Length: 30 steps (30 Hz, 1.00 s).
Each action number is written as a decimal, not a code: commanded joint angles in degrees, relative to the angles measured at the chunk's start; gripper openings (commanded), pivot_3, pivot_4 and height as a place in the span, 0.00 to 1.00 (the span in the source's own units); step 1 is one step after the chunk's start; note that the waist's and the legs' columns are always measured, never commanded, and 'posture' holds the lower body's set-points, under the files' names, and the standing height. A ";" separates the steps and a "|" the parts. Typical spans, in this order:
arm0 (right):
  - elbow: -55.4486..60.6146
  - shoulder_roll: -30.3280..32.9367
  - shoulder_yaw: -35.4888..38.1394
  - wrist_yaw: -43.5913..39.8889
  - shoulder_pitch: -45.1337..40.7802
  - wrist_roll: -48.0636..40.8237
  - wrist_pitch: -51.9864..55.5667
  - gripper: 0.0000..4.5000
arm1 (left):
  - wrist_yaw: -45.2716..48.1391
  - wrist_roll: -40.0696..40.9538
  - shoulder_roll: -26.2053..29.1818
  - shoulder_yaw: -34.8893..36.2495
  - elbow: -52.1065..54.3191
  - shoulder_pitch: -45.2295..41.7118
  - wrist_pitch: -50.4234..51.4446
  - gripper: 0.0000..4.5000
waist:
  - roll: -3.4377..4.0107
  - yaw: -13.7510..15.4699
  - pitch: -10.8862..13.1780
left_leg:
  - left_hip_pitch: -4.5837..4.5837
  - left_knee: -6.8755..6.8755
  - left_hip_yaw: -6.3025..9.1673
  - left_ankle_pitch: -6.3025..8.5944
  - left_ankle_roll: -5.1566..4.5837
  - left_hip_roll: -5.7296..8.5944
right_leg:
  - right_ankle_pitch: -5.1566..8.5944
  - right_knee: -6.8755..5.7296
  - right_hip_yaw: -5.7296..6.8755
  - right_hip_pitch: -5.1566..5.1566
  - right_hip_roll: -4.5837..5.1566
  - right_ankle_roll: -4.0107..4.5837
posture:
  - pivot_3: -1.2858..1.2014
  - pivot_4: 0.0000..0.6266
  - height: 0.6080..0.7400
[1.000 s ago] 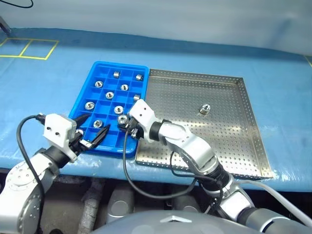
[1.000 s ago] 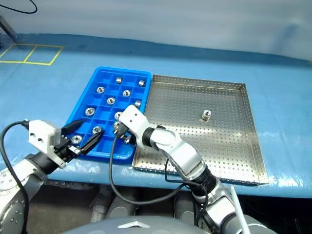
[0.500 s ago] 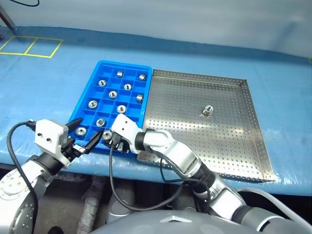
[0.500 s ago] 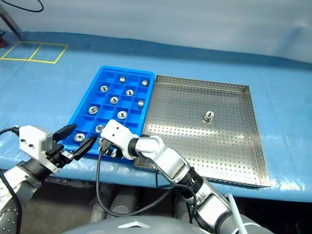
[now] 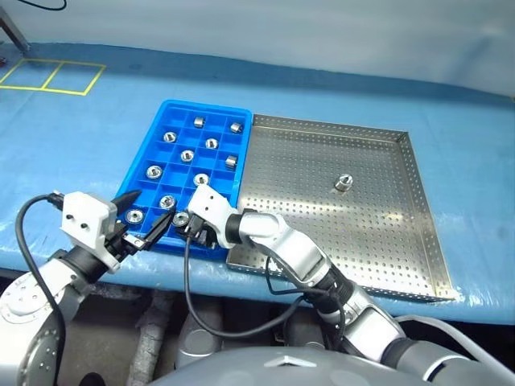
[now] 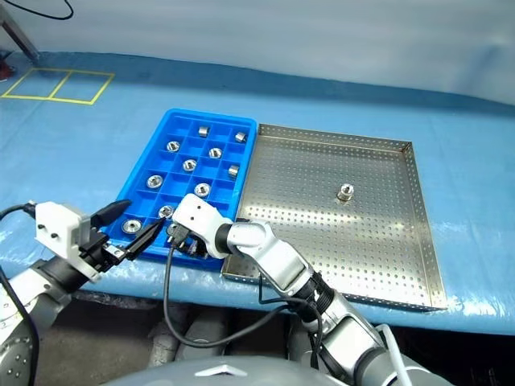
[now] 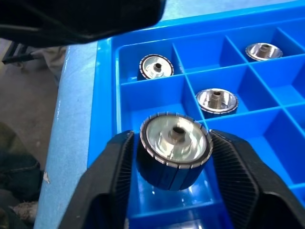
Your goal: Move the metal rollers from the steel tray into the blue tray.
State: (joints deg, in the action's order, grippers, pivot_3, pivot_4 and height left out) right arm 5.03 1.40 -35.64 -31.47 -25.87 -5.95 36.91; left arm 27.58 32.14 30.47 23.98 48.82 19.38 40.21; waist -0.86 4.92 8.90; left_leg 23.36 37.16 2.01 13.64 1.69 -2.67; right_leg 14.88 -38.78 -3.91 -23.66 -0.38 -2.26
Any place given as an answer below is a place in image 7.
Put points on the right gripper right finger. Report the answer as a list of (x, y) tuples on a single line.
[(250, 190)]

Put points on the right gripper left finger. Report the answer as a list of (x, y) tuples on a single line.
[(107, 181)]

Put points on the blue compartment tray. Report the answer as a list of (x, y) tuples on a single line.
[(262, 100)]

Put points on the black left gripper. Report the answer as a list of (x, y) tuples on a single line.
[(83, 16)]

